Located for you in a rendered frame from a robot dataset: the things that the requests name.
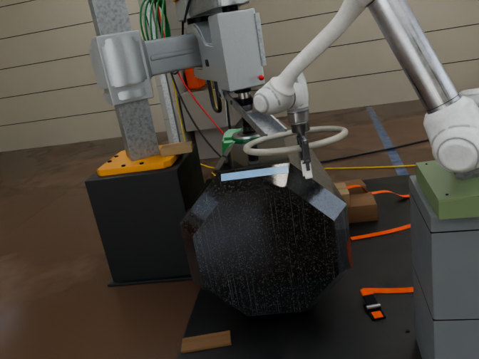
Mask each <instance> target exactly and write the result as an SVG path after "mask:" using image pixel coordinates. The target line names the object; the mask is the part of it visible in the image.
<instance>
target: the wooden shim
mask: <svg viewBox="0 0 479 359"><path fill-rule="evenodd" d="M228 345H231V332H230V331H222V332H217V333H210V334H205V335H197V336H193V337H189V338H183V339H182V345H181V353H182V354H183V353H190V352H195V351H199V350H207V349H211V348H218V347H223V346H228Z"/></svg>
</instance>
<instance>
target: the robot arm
mask: <svg viewBox="0 0 479 359"><path fill-rule="evenodd" d="M366 7H368V9H369V11H370V12H371V14H372V16H373V18H374V20H375V21H376V23H377V25H378V27H379V28H380V30H381V32H382V34H383V36H384V37H385V39H386V41H387V42H388V44H389V46H390V47H391V50H392V51H393V53H394V55H395V57H396V58H397V60H398V62H399V63H400V65H401V67H402V69H403V71H404V73H405V74H406V76H407V78H408V79H409V81H410V83H411V85H412V86H413V89H414V90H415V92H416V94H417V96H418V97H419V99H420V101H421V102H422V104H423V107H424V108H425V109H426V112H427V113H426V114H425V117H424V121H423V126H424V128H425V130H426V133H427V136H428V139H429V142H430V144H431V148H432V154H433V157H434V158H435V160H436V162H437V163H438V164H439V165H440V166H441V167H442V168H444V169H445V170H448V171H449V172H453V173H454V174H455V175H456V179H457V180H465V179H467V178H471V177H479V88H474V89H468V90H462V91H461V92H459V93H458V91H457V90H456V88H455V86H454V85H453V82H452V81H451V79H450V77H449V75H448V74H447V72H446V70H445V68H444V67H443V64H442V63H441V61H440V59H439V57H438V56H437V54H436V52H435V51H434V49H433V47H432V45H431V43H430V41H429V40H428V38H427V36H426V34H425V33H424V31H423V29H422V28H421V25H420V24H419V22H418V20H417V18H416V16H415V15H414V13H413V11H412V10H411V7H410V6H409V4H408V2H407V1H406V0H344V2H343V4H342V5H341V8H340V9H339V11H338V13H337V14H336V15H335V17H334V18H333V19H332V20H331V22H330V23H329V24H328V25H327V26H326V27H325V28H324V29H323V30H322V31H321V32H320V33H319V34H318V35H317V36H316V37H315V38H314V39H313V40H312V41H311V42H310V43H309V44H308V45H307V46H306V47H305V48H304V49H303V50H302V51H301V52H300V53H299V54H298V55H297V56H296V57H295V58H294V59H293V60H292V62H291V63H290V64H289V65H288V66H287V67H286V68H285V69H284V70H283V71H282V73H281V74H280V75H279V76H277V77H272V78H271V80H270V81H269V82H268V83H266V84H265V85H264V86H263V87H262V88H260V89H259V90H258V91H257V92H256V94H255V95H254V98H253V103H254V106H255V108H256V109H257V110H258V111H259V112H260V113H261V114H263V115H275V114H278V113H282V112H284V111H285V110H286V111H287V116H288V121H289V123H292V124H291V129H292V132H293V133H297V136H296V138H297V144H298V145H299V146H300V148H301V149H302V151H301V152H299V158H301V164H302V173H303V177H304V176H305V179H310V178H312V172H311V163H310V162H311V158H310V152H309V140H308V138H307V136H306V134H305V132H307V131H309V130H310V127H309V122H308V120H310V117H309V105H308V104H309V92H308V88H307V82H306V79H305V77H304V74H303V73H302V71H303V70H304V69H305V68H306V67H307V66H308V65H310V64H311V63H312V62H313V61H314V60H315V59H316V58H317V57H319V56H320V55H321V54H322V53H323V52H324V51H325V50H326V49H327V48H328V47H330V45H331V44H332V43H333V42H335V41H336V40H337V39H338V38H339V37H340V36H341V35H342V34H343V33H344V32H345V30H347V28H348V27H350V25H351V24H352V23H353V22H354V21H355V20H356V18H357V17H358V16H359V15H360V14H361V13H362V12H363V10H364V9H365V8H366Z"/></svg>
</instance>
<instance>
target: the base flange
mask: <svg viewBox="0 0 479 359"><path fill-rule="evenodd" d="M177 143H181V142H177ZM177 143H172V144H177ZM172 144H166V145H172ZM162 146H164V145H158V147H159V150H160V148H161V147H162ZM180 155H181V154H179V155H171V156H166V157H162V156H161V153H160V154H159V155H155V156H152V157H146V158H143V159H141V160H136V161H131V160H130V158H129V157H128V156H127V155H126V151H125V150H124V151H120V152H119V153H118V154H117V155H115V156H114V157H112V158H111V159H110V160H109V161H107V162H106V163H105V164H104V165H102V166H101V167H99V168H98V169H97V173H98V175H99V176H108V175H119V174H125V173H131V172H142V171H147V170H158V169H164V168H167V167H171V166H172V165H173V163H174V162H175V161H176V160H177V158H178V157H179V156H180Z"/></svg>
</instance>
